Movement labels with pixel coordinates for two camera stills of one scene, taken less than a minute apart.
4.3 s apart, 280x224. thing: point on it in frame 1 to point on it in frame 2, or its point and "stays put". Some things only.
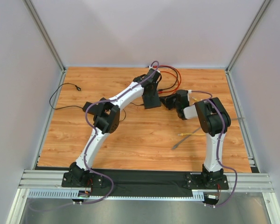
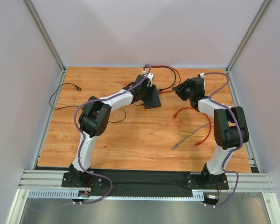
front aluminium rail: x=52 y=179 stays put
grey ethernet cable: x=193 y=131 stays put
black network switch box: x=151 y=101 stays put
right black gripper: x=171 y=101 to x=185 y=87
